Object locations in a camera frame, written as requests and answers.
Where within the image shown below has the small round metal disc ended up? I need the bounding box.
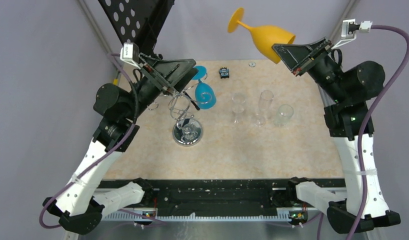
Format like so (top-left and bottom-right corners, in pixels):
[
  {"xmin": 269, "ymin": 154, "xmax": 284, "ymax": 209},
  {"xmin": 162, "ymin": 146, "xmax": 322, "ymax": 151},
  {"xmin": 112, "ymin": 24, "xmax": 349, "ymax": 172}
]
[{"xmin": 248, "ymin": 61, "xmax": 256, "ymax": 68}]

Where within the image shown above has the chrome wine glass rack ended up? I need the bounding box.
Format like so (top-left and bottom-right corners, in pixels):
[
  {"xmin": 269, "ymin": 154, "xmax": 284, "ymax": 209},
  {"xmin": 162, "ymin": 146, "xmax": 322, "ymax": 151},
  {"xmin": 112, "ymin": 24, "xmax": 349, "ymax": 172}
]
[{"xmin": 160, "ymin": 80, "xmax": 204, "ymax": 147}]

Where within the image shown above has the blue wine glass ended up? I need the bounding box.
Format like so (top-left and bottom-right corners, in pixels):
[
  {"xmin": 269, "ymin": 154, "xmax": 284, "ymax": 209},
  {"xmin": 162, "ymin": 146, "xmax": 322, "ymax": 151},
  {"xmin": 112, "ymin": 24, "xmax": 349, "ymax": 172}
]
[{"xmin": 192, "ymin": 65, "xmax": 217, "ymax": 110}]

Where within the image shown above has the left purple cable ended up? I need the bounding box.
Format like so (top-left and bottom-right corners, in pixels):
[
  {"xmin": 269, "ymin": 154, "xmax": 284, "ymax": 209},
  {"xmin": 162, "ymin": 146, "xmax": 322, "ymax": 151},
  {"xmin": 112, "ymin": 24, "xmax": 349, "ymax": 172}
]
[{"xmin": 38, "ymin": 52, "xmax": 167, "ymax": 229}]

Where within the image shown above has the yellow wine glass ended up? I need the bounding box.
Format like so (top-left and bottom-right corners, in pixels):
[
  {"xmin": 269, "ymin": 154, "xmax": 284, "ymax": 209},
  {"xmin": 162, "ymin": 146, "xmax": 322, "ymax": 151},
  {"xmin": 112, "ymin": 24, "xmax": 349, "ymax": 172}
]
[{"xmin": 227, "ymin": 7, "xmax": 296, "ymax": 64}]

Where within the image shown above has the black perforated music stand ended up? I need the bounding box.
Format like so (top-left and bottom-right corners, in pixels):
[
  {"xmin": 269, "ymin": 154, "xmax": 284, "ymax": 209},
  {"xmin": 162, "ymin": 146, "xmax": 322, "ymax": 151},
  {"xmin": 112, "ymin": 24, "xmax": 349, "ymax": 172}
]
[{"xmin": 98, "ymin": 0, "xmax": 175, "ymax": 59}]

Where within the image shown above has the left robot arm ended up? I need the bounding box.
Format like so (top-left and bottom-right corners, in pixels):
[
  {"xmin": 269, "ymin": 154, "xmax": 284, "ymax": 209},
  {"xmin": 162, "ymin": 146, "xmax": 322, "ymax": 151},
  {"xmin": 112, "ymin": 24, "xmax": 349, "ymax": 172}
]
[{"xmin": 41, "ymin": 52, "xmax": 197, "ymax": 235}]

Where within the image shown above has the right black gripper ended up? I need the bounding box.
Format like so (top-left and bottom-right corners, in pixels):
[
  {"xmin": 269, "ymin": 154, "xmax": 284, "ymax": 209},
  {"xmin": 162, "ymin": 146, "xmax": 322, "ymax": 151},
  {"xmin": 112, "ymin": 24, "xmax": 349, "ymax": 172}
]
[{"xmin": 271, "ymin": 36, "xmax": 346, "ymax": 103}]

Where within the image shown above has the purple cable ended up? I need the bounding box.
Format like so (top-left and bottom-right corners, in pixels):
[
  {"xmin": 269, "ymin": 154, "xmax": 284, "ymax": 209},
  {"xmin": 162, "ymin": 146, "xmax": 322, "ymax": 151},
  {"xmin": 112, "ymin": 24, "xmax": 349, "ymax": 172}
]
[
  {"xmin": 315, "ymin": 24, "xmax": 409, "ymax": 240},
  {"xmin": 38, "ymin": 52, "xmax": 167, "ymax": 229}
]

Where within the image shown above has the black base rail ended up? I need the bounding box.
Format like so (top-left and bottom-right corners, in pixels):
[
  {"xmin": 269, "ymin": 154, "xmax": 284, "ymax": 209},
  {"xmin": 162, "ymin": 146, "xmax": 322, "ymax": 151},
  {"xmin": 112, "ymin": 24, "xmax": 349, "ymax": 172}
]
[{"xmin": 98, "ymin": 178, "xmax": 346, "ymax": 218}]

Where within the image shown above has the clear wine glass front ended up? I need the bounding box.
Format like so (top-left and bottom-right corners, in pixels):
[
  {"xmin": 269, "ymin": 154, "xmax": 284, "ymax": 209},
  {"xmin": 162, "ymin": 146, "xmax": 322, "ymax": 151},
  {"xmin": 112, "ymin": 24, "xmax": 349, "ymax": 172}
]
[{"xmin": 252, "ymin": 90, "xmax": 275, "ymax": 127}]

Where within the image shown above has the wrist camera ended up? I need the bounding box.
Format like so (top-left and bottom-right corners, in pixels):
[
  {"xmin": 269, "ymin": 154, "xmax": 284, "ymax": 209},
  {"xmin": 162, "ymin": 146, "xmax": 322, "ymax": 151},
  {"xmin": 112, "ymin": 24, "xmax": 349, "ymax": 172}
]
[
  {"xmin": 119, "ymin": 42, "xmax": 140, "ymax": 67},
  {"xmin": 332, "ymin": 18, "xmax": 373, "ymax": 49}
]

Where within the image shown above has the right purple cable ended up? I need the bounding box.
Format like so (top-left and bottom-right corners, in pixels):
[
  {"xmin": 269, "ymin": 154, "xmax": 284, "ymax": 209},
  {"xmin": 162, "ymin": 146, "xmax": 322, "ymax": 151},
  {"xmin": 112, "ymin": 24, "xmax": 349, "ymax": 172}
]
[{"xmin": 315, "ymin": 24, "xmax": 409, "ymax": 240}]

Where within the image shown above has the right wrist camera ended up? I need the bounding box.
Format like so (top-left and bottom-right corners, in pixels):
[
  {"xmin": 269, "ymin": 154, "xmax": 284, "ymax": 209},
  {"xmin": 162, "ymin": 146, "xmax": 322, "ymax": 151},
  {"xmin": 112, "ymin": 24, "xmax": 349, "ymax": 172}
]
[{"xmin": 332, "ymin": 18, "xmax": 373, "ymax": 49}]

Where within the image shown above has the small black blue toy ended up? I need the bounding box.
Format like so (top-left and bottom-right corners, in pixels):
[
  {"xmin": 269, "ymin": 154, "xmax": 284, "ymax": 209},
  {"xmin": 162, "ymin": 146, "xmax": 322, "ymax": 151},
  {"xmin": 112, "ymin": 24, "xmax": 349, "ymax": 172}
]
[{"xmin": 219, "ymin": 67, "xmax": 230, "ymax": 79}]

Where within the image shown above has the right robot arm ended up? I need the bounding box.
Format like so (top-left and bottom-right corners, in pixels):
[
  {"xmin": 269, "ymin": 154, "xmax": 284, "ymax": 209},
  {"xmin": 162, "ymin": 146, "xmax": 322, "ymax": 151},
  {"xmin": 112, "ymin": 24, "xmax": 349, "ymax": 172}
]
[{"xmin": 272, "ymin": 38, "xmax": 401, "ymax": 234}]

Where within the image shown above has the clear smooth wine glass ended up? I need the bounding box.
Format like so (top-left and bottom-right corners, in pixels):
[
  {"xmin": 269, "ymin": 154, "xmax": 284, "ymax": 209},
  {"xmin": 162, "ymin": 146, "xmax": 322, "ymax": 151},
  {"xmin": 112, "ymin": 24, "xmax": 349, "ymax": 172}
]
[{"xmin": 232, "ymin": 92, "xmax": 247, "ymax": 124}]

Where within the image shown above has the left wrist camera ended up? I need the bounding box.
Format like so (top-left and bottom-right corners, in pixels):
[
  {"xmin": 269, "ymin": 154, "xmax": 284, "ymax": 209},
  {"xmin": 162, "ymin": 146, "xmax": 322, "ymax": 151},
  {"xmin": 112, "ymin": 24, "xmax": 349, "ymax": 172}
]
[{"xmin": 119, "ymin": 42, "xmax": 140, "ymax": 67}]

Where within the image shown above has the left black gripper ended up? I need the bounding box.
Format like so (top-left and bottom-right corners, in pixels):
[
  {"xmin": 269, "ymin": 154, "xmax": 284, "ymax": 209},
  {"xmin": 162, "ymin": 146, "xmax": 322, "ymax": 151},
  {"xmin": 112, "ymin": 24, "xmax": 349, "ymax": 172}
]
[{"xmin": 124, "ymin": 52, "xmax": 199, "ymax": 121}]

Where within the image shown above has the clear patterned short glass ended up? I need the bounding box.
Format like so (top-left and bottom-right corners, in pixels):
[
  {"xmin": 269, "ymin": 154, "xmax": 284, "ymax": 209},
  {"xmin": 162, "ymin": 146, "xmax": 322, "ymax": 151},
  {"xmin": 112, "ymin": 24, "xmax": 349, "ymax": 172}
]
[{"xmin": 274, "ymin": 104, "xmax": 294, "ymax": 127}]

